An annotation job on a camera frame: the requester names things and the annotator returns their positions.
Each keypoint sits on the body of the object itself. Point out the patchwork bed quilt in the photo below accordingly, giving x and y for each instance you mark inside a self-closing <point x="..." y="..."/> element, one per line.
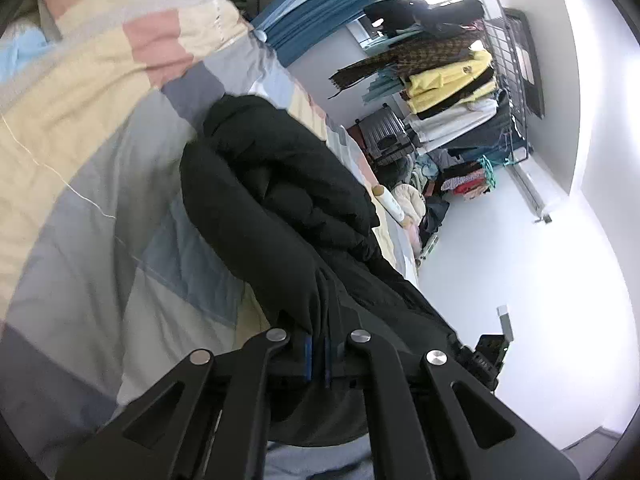
<point x="100" y="185"/>

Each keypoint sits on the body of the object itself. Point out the rolled paper tube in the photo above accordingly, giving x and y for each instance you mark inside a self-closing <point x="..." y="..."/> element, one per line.
<point x="390" y="202"/>

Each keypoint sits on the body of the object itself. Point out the blue curtain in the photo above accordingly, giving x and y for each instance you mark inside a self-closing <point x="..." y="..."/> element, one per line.
<point x="320" y="15"/>

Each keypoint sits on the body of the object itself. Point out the light teal garment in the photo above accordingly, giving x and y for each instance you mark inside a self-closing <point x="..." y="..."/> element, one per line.
<point x="382" y="87"/>

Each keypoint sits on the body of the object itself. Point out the small hanging laundry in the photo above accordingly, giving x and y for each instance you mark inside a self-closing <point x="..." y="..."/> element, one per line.
<point x="465" y="182"/>

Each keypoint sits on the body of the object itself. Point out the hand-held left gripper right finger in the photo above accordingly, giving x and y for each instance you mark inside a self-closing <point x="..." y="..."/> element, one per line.
<point x="327" y="365"/>

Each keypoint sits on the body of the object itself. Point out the pile of clothes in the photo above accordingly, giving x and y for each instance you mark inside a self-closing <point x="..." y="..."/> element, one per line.
<point x="412" y="200"/>

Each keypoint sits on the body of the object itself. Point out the hanging black jacket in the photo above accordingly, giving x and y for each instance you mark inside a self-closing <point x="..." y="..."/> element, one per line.
<point x="400" y="10"/>

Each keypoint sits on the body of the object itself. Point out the white air conditioner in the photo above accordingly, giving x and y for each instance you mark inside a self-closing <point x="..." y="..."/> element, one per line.
<point x="532" y="195"/>

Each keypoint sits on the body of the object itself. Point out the blue grey cloth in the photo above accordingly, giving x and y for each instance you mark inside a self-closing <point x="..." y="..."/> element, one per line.
<point x="320" y="462"/>

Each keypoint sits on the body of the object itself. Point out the metal clothes rack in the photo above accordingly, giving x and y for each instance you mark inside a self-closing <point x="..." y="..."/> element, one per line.
<point x="500" y="60"/>

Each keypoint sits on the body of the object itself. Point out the dark grey hanging garment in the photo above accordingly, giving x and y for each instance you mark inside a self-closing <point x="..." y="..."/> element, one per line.
<point x="482" y="135"/>

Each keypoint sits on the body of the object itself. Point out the teal clip hanger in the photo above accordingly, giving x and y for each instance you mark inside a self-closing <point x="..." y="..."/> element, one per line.
<point x="495" y="172"/>

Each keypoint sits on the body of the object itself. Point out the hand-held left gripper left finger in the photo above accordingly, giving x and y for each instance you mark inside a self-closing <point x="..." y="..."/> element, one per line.
<point x="308" y="360"/>

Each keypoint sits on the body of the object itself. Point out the yellow hoodie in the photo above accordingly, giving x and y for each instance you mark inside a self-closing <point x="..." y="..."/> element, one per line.
<point x="445" y="77"/>

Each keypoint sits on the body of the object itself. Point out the brown houndstooth scarf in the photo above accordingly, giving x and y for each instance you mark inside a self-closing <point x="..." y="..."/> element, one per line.
<point x="400" y="62"/>

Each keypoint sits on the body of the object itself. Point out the black puffer jacket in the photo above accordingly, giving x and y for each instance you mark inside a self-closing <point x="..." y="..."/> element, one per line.
<point x="280" y="210"/>

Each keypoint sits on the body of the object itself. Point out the dark ribbed suitcase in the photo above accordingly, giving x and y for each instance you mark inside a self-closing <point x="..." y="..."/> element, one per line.
<point x="385" y="132"/>

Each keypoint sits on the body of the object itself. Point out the white hoodie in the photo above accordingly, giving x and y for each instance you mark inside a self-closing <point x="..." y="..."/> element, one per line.
<point x="450" y="122"/>

